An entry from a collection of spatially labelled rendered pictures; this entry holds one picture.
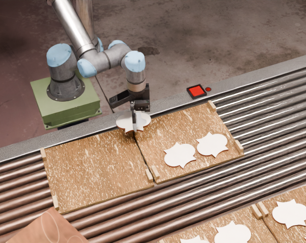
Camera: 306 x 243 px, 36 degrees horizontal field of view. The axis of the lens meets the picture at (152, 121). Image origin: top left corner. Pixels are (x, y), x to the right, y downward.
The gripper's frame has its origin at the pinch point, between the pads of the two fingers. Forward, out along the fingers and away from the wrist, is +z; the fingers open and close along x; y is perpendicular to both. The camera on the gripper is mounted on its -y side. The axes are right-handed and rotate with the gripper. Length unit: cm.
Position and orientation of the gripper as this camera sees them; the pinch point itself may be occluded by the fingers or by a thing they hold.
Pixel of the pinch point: (133, 121)
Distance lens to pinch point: 202.6
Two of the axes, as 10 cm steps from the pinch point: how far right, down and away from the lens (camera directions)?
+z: 0.1, 6.9, 7.3
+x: -0.9, -7.2, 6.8
